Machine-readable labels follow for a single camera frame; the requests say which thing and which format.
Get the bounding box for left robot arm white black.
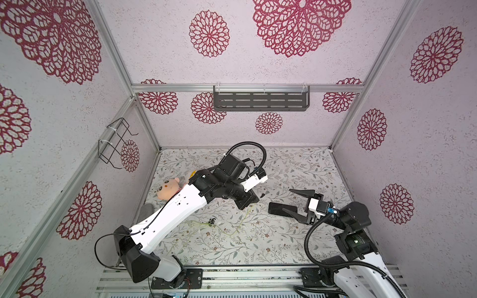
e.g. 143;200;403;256
113;155;268;285

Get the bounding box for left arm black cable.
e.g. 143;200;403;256
223;141;268;176

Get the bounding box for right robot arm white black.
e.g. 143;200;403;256
269;189;406;298

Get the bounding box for green wired earphones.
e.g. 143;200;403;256
185;199;262;237

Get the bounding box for pink pig plush toy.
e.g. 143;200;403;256
157;177;188;201

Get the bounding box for grey metal wall shelf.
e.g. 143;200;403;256
212;86;310;112

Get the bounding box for black smartphone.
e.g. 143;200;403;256
268;202;298;218

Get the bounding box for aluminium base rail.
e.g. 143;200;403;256
93;264;318;298

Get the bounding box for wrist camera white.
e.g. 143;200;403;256
241;168;268;192
308;198;338;217

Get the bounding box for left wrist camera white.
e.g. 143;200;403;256
241;168;268;192

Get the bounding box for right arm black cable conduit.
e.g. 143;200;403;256
303;212;409;298

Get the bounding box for black wire wall rack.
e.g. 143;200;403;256
97;117;140;173

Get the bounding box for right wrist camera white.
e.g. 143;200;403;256
308;198;338;217

